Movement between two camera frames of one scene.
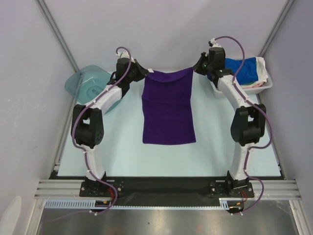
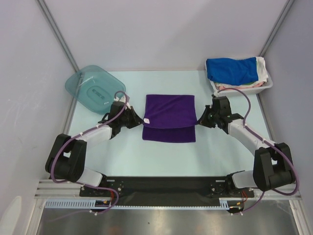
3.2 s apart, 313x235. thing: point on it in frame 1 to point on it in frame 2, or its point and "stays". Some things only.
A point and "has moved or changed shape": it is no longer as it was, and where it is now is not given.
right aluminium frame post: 277,26 stays
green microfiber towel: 250,83 stays
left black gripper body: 136,74 to 129,120
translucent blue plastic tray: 86,81 stays
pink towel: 258,85 stays
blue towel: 249,73 stays
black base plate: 129,191 stays
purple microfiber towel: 166,100 has moved or changed shape
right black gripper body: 202,64 to 208,117
